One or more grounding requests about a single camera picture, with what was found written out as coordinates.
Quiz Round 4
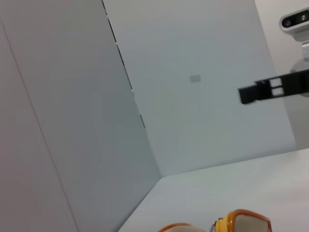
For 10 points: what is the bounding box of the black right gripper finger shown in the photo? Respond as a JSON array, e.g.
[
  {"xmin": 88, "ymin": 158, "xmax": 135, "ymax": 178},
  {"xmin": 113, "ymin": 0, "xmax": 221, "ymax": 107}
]
[{"xmin": 238, "ymin": 70, "xmax": 309, "ymax": 105}]

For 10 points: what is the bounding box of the beige food bag orange trim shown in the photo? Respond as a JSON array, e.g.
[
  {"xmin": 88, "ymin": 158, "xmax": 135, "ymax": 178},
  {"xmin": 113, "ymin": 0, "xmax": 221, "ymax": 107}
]
[{"xmin": 158, "ymin": 209, "xmax": 273, "ymax": 232}]

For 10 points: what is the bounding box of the grey robot neck mount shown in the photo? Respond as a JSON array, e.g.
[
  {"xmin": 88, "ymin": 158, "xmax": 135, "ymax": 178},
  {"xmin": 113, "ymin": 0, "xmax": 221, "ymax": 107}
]
[{"xmin": 290, "ymin": 40, "xmax": 309, "ymax": 98}]

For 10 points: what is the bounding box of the white head camera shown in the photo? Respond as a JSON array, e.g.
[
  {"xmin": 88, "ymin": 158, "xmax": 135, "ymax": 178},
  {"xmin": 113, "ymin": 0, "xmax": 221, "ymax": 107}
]
[{"xmin": 279, "ymin": 6, "xmax": 309, "ymax": 42}]

